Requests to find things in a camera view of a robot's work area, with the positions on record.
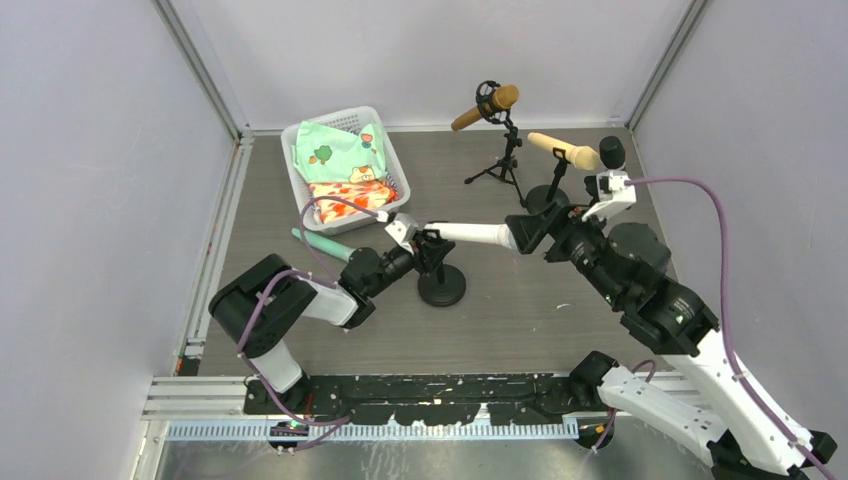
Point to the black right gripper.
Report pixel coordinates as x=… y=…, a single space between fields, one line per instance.
x=553 y=230

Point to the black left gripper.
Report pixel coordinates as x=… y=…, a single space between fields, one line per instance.
x=423 y=245

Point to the black round-base stand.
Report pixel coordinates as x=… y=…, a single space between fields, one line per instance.
x=591 y=187
x=541 y=196
x=443 y=288

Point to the black tripod shock-mount stand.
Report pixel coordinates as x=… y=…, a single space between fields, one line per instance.
x=504 y=167

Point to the beige microphone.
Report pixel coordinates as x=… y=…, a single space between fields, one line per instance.
x=581 y=157

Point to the black microphone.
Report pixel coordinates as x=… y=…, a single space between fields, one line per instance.
x=612 y=153

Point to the brown microphone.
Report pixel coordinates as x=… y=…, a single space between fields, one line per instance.
x=493 y=103

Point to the white microphone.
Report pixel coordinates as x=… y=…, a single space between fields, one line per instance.
x=492 y=234

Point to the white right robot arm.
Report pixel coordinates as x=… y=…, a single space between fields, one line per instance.
x=741 y=432

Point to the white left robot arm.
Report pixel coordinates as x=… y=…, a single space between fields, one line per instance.
x=258 y=308

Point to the orange patterned cloth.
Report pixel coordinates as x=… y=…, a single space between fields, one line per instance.
x=369 y=195

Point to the mint green microphone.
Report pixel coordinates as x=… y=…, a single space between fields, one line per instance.
x=324 y=244

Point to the green cartoon print cloth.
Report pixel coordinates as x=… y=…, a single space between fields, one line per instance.
x=324 y=154

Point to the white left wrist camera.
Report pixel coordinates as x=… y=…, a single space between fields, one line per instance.
x=402 y=228

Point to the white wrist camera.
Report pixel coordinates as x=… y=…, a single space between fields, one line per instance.
x=615 y=196
x=402 y=228

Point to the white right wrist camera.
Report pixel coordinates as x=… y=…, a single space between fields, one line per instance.
x=615 y=196

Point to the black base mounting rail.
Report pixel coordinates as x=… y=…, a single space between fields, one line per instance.
x=433 y=400

